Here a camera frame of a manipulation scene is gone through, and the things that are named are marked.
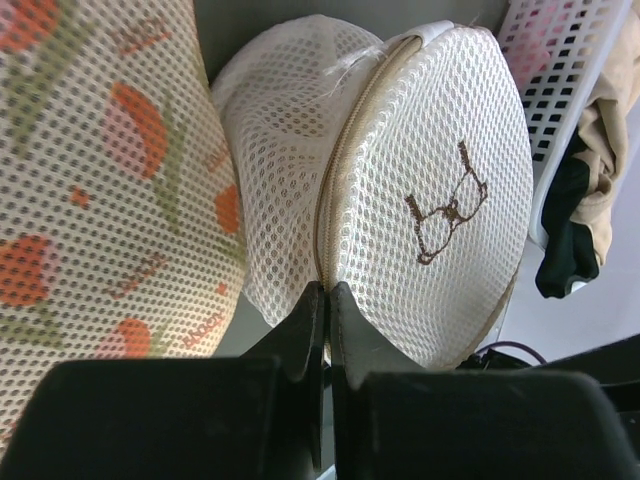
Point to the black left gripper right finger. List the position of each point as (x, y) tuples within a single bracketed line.
[(397, 420)]

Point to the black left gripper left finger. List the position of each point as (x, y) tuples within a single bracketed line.
[(255, 416)]

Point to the white mesh laundry bag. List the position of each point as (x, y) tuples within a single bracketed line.
[(400, 167)]

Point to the floral mesh laundry bag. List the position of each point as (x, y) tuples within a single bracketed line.
[(120, 220)]

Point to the beige cloth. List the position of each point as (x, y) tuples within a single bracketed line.
[(603, 128)]

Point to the white plastic basket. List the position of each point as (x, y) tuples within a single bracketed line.
[(556, 51)]

